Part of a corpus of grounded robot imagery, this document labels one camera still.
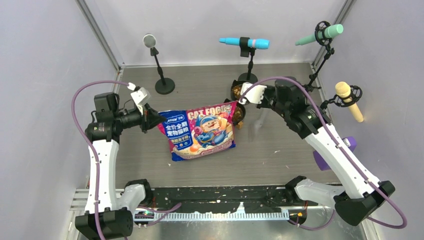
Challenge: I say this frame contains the clear plastic scoop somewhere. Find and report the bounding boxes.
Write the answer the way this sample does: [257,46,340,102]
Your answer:
[248,108,268,142]

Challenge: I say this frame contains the colourful pet food bag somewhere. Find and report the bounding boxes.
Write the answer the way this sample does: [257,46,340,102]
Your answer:
[158,101,237,162]

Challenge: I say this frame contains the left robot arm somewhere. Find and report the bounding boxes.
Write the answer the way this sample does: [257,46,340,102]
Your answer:
[75,88,166,240]

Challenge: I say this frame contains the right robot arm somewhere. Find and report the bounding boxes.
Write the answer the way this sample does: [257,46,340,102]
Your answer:
[242,77,395,226]

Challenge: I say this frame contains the near black pet bowl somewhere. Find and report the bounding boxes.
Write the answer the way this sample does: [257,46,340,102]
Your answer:
[219,98,246,130]

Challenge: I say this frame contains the black pet bowl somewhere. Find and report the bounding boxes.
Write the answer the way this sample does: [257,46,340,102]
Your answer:
[219,98,246,130]
[230,80,247,101]

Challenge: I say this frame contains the far black pet bowl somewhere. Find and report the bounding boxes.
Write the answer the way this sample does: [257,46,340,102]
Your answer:
[230,80,247,101]

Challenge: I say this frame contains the kibble in far bowl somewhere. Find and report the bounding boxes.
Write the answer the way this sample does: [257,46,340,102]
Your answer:
[231,84,243,100]

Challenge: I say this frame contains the kibble in bowl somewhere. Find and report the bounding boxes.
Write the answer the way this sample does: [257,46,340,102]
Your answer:
[231,84,243,100]
[232,106,245,125]

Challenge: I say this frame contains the kibble in near bowl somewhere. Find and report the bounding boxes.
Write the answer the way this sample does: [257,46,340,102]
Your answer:
[232,106,245,125]

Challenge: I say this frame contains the yellow microphone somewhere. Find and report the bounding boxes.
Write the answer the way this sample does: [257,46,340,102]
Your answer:
[335,81,364,123]

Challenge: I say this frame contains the green microphone tripod stand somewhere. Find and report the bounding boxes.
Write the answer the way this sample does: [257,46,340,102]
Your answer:
[303,21,335,92]

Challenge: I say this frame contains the round silver microphone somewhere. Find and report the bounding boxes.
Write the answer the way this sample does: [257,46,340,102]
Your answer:
[142,33,157,49]

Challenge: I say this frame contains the yellow microphone tripod stand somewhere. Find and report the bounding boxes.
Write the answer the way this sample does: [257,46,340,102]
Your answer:
[319,85,363,110]

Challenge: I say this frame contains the green microphone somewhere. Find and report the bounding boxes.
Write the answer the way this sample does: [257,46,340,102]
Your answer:
[295,24,344,46]

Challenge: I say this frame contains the purple metronome box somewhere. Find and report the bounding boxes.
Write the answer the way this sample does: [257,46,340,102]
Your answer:
[312,136,357,171]

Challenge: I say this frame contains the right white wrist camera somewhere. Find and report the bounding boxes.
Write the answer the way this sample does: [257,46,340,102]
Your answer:
[238,82,267,105]

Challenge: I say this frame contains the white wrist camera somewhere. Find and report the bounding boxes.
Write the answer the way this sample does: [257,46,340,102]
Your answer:
[127,82,151,115]
[238,82,267,105]

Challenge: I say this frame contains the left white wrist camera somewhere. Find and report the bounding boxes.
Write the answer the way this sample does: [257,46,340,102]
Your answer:
[127,82,151,115]

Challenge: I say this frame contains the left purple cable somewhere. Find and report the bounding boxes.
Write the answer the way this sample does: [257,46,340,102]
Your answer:
[71,81,183,240]

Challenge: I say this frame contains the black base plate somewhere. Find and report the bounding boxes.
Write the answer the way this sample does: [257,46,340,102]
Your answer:
[145,186,319,215]

